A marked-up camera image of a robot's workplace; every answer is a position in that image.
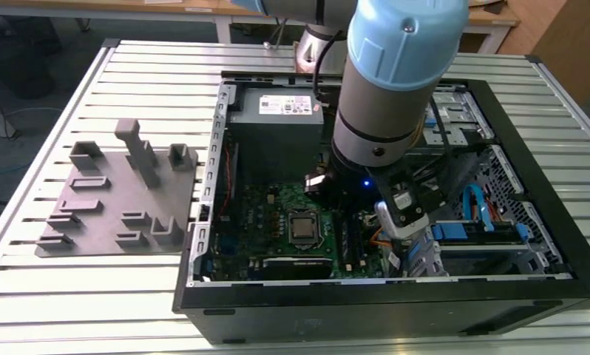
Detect CPU socket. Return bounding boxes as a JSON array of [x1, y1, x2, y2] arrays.
[[285, 207, 324, 252]]

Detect silver CPU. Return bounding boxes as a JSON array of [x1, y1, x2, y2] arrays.
[[292, 217, 318, 238]]

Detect green motherboard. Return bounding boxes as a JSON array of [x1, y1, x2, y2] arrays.
[[209, 180, 389, 282]]

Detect grey power supply unit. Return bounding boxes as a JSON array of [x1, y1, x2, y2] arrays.
[[225, 87, 338, 186]]

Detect hard disk in blue carrier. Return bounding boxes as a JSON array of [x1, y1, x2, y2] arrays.
[[429, 220, 531, 248]]

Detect black graphics card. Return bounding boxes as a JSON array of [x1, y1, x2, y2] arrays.
[[261, 256, 334, 281]]

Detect grey metal drive cage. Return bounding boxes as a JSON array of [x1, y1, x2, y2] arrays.
[[406, 88, 491, 156], [405, 217, 572, 279]]

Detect black PC case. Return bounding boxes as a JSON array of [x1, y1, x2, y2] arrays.
[[169, 68, 590, 347]]

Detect grey parts rack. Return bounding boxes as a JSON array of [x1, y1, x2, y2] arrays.
[[31, 118, 200, 259]]

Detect wooden cabinet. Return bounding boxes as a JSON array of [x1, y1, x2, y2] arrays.
[[496, 0, 590, 109]]

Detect wooden desk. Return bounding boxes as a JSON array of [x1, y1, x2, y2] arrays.
[[0, 0, 520, 53]]

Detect black office chair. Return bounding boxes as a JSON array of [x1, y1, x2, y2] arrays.
[[0, 14, 62, 101]]

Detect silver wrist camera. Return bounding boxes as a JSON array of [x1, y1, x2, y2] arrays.
[[300, 172, 332, 197], [374, 190, 429, 238]]

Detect red and black twisted wire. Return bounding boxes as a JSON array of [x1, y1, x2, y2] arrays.
[[224, 142, 240, 197]]

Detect blue data wire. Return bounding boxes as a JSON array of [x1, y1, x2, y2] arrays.
[[460, 183, 497, 233]]

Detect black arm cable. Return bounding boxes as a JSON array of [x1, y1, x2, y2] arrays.
[[309, 31, 336, 110]]

